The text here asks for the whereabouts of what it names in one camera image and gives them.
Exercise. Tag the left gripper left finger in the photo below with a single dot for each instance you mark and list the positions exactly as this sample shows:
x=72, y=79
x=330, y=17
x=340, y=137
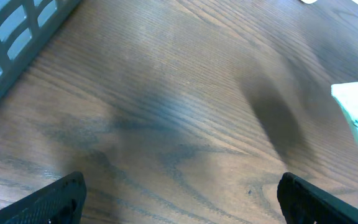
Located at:
x=60, y=202

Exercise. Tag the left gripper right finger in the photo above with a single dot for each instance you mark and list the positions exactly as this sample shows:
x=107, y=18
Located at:
x=302, y=202

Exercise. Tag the white barcode scanner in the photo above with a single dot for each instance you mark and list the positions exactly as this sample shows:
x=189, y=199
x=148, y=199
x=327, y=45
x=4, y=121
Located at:
x=308, y=1

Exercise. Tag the grey plastic basket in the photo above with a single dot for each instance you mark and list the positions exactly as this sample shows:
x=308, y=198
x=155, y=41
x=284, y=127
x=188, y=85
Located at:
x=25, y=27

